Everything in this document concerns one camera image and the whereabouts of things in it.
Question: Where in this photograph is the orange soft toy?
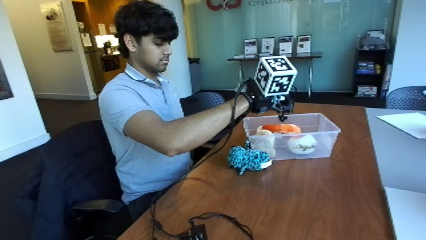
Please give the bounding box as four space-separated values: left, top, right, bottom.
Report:
261 123 302 135

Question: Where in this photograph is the white marker cube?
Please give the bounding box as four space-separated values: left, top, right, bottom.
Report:
253 55 298 98

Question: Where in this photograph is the white round soft toy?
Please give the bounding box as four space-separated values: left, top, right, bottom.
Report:
286 133 318 155

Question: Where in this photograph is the clear plastic bin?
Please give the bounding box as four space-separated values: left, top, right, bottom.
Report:
242 112 342 161

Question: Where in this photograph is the narrow console table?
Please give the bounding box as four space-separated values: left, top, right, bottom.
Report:
226 51 323 98

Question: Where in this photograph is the blue black spotted soft toy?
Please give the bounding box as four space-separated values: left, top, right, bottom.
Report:
226 140 273 176

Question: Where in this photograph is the dark mesh chair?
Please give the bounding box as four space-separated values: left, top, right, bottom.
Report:
180 91 231 164

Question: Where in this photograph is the framed display card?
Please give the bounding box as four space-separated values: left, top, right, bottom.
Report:
242 37 258 56
277 35 294 55
295 34 313 54
259 36 277 55

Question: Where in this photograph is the black magazine rack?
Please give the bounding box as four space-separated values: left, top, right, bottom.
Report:
351 29 390 99

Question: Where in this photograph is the grey mesh chair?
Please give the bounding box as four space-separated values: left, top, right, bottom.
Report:
385 85 426 111

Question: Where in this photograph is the white paper sheet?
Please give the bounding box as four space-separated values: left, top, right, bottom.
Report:
375 111 426 140

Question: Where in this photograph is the the person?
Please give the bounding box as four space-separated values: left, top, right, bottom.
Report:
97 0 251 221

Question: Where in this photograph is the small black connector box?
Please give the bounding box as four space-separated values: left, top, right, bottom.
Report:
187 224 209 240

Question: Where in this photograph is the black office chair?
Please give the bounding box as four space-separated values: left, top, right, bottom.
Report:
30 119 134 240

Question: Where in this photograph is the black cable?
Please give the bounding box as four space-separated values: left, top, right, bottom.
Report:
149 79 255 240

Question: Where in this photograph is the wall plaque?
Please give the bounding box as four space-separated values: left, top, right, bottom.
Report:
38 0 74 53

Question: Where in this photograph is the dark framed wall picture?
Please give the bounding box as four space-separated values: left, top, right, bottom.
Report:
0 59 14 101

